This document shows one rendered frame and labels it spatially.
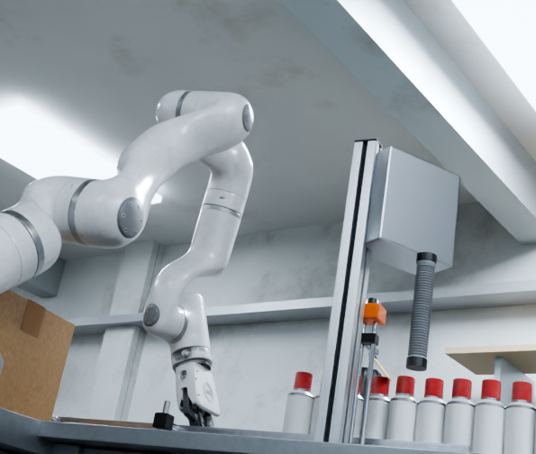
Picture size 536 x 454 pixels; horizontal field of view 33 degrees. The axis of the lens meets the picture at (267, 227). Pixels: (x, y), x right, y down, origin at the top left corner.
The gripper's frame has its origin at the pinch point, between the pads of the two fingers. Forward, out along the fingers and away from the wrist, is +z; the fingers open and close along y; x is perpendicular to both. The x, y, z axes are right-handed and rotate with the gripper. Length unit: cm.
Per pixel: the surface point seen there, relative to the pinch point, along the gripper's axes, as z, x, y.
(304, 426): 4.2, -22.5, -1.8
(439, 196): -28, -60, -8
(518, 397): 10, -61, -1
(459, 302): -149, -14, 309
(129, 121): -269, 119, 197
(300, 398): -0.9, -23.0, -2.9
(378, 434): 9.6, -35.9, -1.5
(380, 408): 5.2, -37.4, -1.7
